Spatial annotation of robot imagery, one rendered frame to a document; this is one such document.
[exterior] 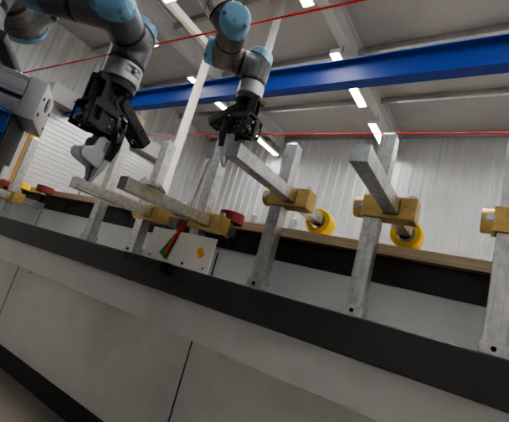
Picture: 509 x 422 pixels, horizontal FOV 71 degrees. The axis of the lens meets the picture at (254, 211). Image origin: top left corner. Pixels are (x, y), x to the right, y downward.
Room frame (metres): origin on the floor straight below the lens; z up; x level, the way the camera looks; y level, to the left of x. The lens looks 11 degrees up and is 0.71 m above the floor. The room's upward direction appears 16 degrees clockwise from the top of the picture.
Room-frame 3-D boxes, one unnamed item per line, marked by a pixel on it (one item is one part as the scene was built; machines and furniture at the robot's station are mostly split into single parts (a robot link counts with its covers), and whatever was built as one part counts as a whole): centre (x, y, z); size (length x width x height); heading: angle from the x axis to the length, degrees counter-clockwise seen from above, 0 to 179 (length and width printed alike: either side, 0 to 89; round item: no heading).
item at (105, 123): (0.69, 0.35, 0.97); 0.09 x 0.08 x 0.12; 146
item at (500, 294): (0.64, -0.47, 0.89); 0.03 x 0.03 x 0.48; 56
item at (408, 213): (0.77, -0.28, 0.95); 0.13 x 0.06 x 0.05; 56
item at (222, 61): (0.90, 0.20, 1.30); 0.11 x 0.11 x 0.08; 12
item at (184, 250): (1.06, 0.19, 0.75); 0.26 x 0.01 x 0.10; 56
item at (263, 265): (0.92, -0.06, 0.87); 0.03 x 0.03 x 0.48; 56
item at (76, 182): (1.12, 0.36, 0.84); 0.43 x 0.03 x 0.04; 146
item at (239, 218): (1.11, 0.06, 0.85); 0.08 x 0.08 x 0.11
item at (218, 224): (1.05, 0.13, 0.85); 0.13 x 0.06 x 0.05; 56
